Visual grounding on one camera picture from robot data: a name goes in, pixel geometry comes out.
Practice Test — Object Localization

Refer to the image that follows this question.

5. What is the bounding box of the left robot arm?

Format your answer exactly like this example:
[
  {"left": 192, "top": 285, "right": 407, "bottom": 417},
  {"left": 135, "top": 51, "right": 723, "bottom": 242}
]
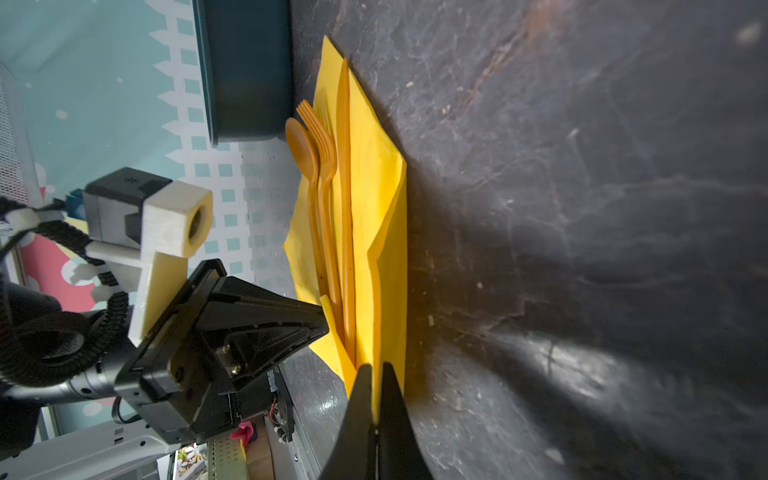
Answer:
[{"left": 1, "top": 182, "right": 328, "bottom": 444}]

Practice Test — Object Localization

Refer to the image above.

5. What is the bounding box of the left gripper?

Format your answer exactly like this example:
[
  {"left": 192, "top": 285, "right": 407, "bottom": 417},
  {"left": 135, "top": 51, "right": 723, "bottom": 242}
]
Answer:
[{"left": 115, "top": 260, "right": 329, "bottom": 444}]

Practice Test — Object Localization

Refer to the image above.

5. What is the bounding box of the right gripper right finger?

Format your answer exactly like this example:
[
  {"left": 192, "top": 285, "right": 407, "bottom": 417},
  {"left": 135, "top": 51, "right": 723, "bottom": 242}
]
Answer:
[{"left": 378, "top": 362, "right": 433, "bottom": 480}]

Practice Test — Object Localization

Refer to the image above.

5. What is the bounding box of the orange plastic spoon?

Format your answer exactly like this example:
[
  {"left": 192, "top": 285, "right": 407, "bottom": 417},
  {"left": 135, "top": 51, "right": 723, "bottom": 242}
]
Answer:
[{"left": 284, "top": 116, "right": 331, "bottom": 298}]

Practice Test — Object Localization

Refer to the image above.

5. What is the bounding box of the orange plastic knife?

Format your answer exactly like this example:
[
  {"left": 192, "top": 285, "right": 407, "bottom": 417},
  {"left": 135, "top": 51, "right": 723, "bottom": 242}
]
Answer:
[{"left": 336, "top": 58, "right": 357, "bottom": 364}]

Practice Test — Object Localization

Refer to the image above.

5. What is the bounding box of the white wire mesh basket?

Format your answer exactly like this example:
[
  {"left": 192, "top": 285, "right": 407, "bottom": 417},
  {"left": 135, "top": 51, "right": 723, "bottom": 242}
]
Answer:
[{"left": 1, "top": 65, "right": 43, "bottom": 207}]

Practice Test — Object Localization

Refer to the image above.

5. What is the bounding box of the dark teal plastic tub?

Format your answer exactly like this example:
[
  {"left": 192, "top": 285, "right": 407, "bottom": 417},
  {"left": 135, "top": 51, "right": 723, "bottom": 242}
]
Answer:
[{"left": 192, "top": 0, "right": 294, "bottom": 147}]

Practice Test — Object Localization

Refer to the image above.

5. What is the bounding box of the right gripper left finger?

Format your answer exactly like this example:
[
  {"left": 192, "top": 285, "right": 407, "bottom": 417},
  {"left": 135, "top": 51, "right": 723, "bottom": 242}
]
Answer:
[{"left": 319, "top": 364, "right": 376, "bottom": 480}]

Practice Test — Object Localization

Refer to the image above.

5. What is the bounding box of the yellow paper napkin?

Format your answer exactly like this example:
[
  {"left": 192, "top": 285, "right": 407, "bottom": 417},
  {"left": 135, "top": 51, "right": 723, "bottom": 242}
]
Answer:
[{"left": 283, "top": 38, "right": 407, "bottom": 417}]

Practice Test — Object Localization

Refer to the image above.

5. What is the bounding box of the orange plastic fork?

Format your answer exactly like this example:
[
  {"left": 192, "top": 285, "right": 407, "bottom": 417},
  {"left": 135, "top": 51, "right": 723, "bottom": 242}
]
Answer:
[{"left": 297, "top": 100, "right": 344, "bottom": 334}]

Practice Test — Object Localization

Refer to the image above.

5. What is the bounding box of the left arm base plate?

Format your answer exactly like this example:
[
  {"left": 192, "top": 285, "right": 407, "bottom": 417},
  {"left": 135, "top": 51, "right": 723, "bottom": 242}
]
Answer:
[{"left": 267, "top": 366, "right": 295, "bottom": 443}]

